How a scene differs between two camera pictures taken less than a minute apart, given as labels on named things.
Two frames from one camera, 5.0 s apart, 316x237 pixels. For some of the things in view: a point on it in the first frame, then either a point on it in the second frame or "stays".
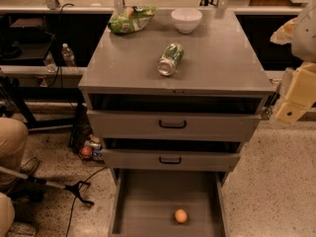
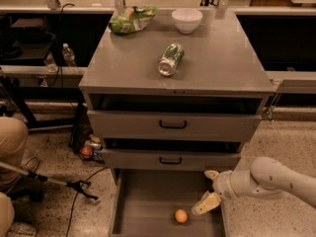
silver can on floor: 96,145 stays
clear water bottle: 68,55 stays
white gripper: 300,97 to 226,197
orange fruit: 181,215 stays
